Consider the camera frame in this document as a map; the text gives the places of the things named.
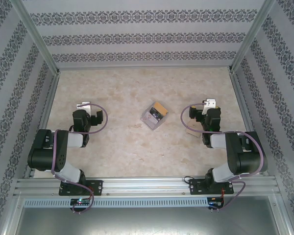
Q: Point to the clear plastic card box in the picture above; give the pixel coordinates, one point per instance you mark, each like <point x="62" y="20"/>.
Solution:
<point x="152" y="123"/>

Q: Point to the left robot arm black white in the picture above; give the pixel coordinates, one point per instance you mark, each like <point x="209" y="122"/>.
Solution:
<point x="46" y="151"/>

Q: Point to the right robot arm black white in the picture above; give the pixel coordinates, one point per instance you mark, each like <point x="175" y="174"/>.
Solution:
<point x="250" y="156"/>

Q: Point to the gold plastic card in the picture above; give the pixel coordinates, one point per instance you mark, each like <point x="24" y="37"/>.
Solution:
<point x="161" y="109"/>

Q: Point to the black printed card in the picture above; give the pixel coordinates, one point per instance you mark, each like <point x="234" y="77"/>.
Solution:
<point x="154" y="113"/>

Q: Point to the white printed card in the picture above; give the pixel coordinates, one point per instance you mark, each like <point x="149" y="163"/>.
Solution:
<point x="149" y="118"/>

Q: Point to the small circuit board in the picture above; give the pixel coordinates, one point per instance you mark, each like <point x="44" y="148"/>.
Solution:
<point x="80" y="201"/>
<point x="215" y="202"/>

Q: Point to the grey metal panel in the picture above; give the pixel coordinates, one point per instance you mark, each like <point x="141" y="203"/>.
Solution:
<point x="147" y="222"/>

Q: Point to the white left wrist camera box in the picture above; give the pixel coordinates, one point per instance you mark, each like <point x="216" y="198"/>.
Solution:
<point x="84" y="105"/>

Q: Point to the aluminium side rail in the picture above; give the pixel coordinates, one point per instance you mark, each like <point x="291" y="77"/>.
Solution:
<point x="241" y="98"/>
<point x="46" y="110"/>

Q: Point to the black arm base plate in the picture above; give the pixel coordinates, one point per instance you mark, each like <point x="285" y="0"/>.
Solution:
<point x="98" y="187"/>
<point x="196" y="187"/>

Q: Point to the aluminium corner post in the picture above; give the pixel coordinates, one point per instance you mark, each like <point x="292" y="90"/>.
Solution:
<point x="251" y="36"/>
<point x="39" y="36"/>

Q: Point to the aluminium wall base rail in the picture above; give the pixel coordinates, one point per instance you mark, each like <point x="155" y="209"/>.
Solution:
<point x="144" y="67"/>

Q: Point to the aluminium mounting rail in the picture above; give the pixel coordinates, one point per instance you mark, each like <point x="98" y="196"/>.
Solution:
<point x="147" y="186"/>

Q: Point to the aluminium lower frame beam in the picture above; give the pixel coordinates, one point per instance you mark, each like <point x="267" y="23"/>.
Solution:
<point x="284" y="215"/>
<point x="11" y="218"/>

